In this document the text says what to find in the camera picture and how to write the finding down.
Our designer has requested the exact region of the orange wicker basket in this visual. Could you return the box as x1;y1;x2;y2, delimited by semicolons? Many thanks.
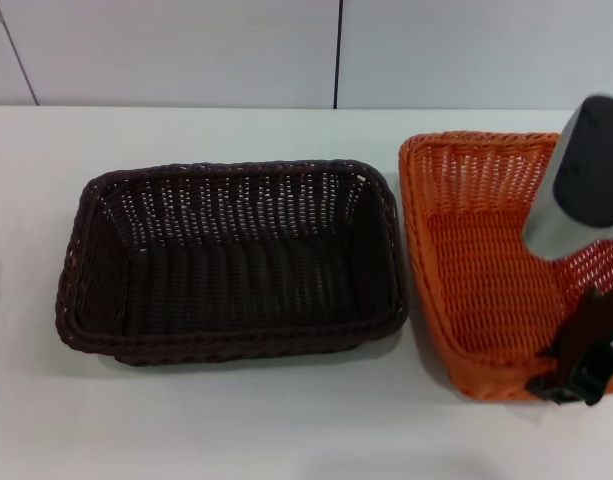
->
398;130;613;402

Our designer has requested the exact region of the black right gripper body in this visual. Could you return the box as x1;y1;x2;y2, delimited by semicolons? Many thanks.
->
574;323;613;406

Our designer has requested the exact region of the dark brown wicker basket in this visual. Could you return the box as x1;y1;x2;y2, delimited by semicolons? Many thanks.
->
55;158;408;369

